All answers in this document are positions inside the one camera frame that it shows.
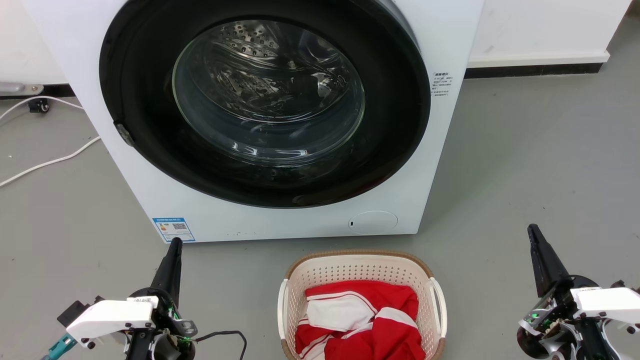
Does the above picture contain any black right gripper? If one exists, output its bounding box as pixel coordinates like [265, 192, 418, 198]
[516, 223, 601, 360]

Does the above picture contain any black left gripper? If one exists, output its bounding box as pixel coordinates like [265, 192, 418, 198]
[127, 237, 199, 360]

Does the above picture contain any white laundry basket brown rim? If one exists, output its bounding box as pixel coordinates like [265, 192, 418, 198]
[277, 249, 448, 360]

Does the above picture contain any blue energy label sticker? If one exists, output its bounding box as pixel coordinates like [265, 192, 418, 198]
[152, 217, 196, 244]

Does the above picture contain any white front-load washing machine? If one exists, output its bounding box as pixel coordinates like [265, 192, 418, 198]
[22, 0, 485, 244]

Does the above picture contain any black round washer door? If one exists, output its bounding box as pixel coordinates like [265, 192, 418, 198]
[98, 0, 432, 209]

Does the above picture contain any round white filter cover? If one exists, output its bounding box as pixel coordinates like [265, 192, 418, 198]
[348, 210, 399, 236]

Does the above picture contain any red and white garment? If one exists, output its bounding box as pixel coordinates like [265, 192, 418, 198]
[294, 280, 427, 360]

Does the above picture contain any small printed text sticker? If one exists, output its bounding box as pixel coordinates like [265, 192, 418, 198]
[432, 72, 453, 98]

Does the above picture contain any white cabinet base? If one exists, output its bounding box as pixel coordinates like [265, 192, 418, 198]
[467, 0, 634, 69]

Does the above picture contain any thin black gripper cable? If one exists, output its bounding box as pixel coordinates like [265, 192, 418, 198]
[192, 330, 248, 360]

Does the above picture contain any white power cable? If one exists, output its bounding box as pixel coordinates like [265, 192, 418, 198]
[0, 95, 102, 188]

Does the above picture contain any grey metal bracket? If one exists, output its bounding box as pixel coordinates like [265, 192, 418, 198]
[0, 81, 45, 97]

